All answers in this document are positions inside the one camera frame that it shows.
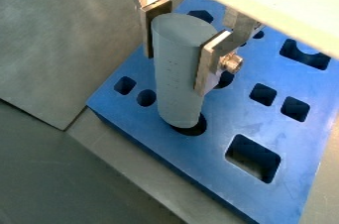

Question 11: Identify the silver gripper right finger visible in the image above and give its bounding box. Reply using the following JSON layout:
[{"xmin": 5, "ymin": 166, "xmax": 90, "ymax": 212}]
[{"xmin": 193, "ymin": 8, "xmax": 261, "ymax": 96}]

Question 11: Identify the light blue oval cylinder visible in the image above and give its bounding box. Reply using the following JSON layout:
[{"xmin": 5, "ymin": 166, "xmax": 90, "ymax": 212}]
[{"xmin": 150, "ymin": 13, "xmax": 217, "ymax": 128}]

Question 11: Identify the blue foam shape board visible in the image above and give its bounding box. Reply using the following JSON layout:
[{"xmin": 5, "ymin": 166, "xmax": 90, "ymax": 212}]
[{"xmin": 84, "ymin": 0, "xmax": 339, "ymax": 224}]

